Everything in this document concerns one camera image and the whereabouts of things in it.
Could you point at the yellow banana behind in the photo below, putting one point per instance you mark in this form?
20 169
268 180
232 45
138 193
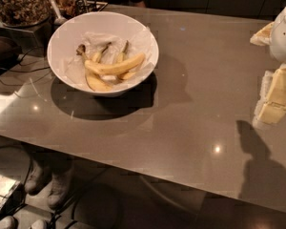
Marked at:
121 57

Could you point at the white ceramic bowl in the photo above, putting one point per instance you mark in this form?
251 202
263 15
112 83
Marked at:
66 39

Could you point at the grey shoe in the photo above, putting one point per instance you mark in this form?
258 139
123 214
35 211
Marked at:
60 186
39 177

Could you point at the white spoon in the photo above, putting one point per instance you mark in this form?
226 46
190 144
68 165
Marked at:
59 18

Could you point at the grey shoe left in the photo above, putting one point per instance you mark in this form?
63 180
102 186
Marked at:
39 177

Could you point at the yellow banana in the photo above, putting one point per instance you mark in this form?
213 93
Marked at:
94 81
121 57
116 68

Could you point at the grey shoe right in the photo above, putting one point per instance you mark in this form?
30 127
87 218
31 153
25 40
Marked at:
60 186

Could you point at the black wire basket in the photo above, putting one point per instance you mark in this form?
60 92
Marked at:
72 8

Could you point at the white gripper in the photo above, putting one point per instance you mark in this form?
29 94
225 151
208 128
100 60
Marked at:
284 35

